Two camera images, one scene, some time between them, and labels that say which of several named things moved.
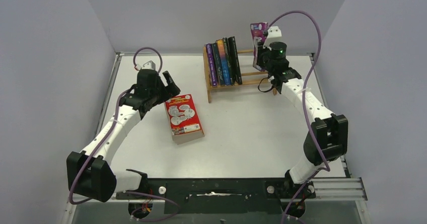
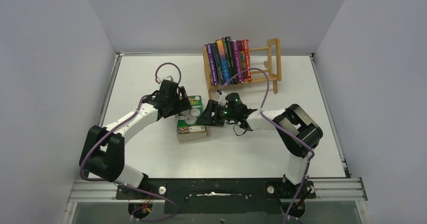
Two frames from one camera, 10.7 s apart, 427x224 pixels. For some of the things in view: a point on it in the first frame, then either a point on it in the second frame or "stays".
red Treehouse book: [182, 116] to [246, 45]
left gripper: [171, 90] to [183, 104]
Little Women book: [218, 68] to [222, 59]
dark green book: [229, 61] stays
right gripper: [261, 55] to [216, 114]
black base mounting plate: [256, 196] stays
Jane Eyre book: [223, 62] stays
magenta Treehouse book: [257, 29] to [237, 60]
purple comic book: [211, 59] stays
